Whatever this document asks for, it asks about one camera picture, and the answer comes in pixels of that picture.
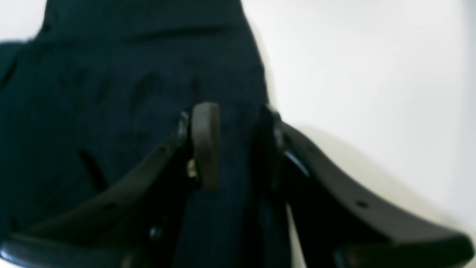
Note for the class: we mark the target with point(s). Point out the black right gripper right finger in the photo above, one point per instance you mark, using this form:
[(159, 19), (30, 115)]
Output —
[(340, 223)]

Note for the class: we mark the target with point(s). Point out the black T-shirt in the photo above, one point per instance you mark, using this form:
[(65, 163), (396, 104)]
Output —
[(103, 83)]

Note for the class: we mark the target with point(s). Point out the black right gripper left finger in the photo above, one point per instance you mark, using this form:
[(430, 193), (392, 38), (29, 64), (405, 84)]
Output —
[(136, 222)]

